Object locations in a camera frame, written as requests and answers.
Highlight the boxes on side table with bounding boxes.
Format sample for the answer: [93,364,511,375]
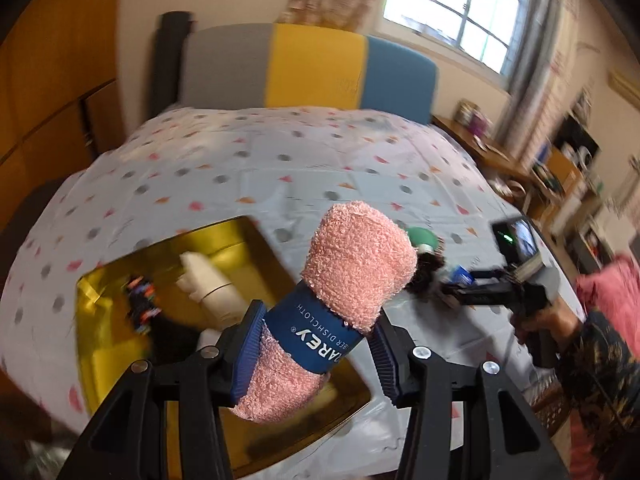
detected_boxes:
[454,99,492,136]

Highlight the green silicone squeeze bottle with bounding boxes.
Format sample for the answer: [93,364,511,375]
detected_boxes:
[407,226,440,255]

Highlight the grey yellow blue headboard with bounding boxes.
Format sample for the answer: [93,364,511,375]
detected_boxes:
[178,23,438,125]

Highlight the wooden side table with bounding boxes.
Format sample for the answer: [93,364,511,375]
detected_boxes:
[432,115,532,184]

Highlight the pink dishcloth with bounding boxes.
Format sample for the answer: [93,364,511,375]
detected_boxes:
[232,200,418,424]

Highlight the patterned white tablecloth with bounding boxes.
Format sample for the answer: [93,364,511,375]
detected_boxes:
[0,104,586,480]

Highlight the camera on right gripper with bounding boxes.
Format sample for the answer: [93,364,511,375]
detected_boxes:
[491,216,544,283]

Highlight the person right hand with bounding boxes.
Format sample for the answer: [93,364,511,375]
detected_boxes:
[511,297,582,350]

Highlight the grey curtain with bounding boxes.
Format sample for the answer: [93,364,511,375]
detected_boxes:
[496,0,580,170]

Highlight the window with bars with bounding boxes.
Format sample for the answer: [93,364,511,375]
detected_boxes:
[382,0,533,80]

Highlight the beige waffle cloth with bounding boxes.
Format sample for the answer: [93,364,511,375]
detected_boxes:
[177,252,247,330]

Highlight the gold metal tray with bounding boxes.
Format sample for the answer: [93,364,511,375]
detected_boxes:
[75,217,372,478]

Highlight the black rolled mat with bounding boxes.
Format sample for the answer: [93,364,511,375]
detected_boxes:
[146,11,193,118]

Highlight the wooden wardrobe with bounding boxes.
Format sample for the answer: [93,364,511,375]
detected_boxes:
[0,0,126,241]

